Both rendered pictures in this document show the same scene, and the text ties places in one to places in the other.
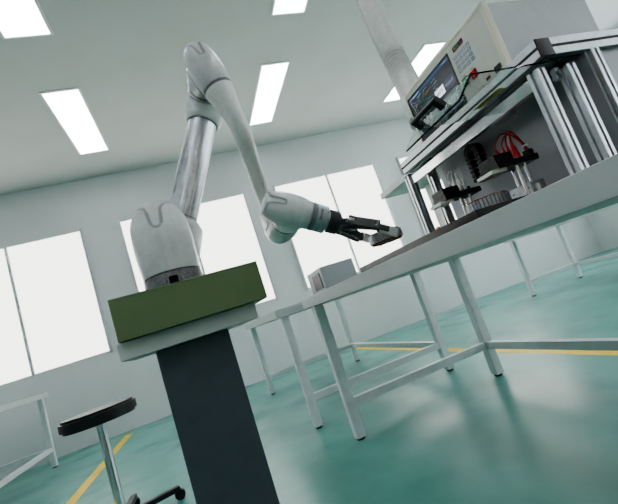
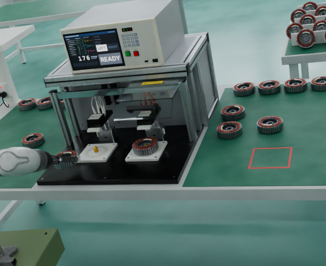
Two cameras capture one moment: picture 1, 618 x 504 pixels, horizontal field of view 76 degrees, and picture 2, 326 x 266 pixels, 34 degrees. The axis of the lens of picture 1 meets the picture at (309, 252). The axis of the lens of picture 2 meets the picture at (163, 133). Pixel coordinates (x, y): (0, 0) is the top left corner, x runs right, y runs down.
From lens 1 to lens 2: 1.60 m
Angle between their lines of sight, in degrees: 60
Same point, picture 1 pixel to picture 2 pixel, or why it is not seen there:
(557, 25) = (172, 24)
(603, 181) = (249, 195)
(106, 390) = not seen: outside the picture
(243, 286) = (56, 249)
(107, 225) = not seen: outside the picture
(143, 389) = not seen: outside the picture
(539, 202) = (221, 193)
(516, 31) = (163, 35)
